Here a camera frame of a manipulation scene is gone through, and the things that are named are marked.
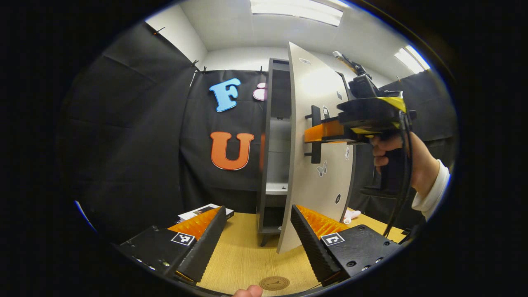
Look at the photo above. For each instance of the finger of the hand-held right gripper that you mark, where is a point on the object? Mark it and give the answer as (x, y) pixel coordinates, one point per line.
(324, 132)

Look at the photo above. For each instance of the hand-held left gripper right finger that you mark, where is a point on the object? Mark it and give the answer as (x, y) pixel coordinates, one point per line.
(311, 243)

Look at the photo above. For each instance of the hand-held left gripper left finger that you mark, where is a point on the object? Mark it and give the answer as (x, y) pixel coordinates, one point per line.
(206, 243)

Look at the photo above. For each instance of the beige cabinet door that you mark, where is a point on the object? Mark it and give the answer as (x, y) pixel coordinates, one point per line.
(313, 194)

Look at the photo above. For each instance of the round brown coaster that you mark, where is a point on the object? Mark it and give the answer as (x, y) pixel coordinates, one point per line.
(274, 283)

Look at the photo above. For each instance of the grey cabinet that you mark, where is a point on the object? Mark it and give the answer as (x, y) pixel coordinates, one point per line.
(276, 144)

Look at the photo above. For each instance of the white cover book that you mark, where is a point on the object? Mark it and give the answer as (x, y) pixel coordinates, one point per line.
(202, 211)

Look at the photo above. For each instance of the small ceiling light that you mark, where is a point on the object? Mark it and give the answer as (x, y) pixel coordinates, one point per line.
(412, 60)

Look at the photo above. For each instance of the black backdrop cloth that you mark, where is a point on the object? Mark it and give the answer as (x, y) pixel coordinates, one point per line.
(140, 144)

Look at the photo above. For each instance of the long ceiling light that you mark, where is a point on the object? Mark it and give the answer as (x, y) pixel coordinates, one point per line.
(297, 12)

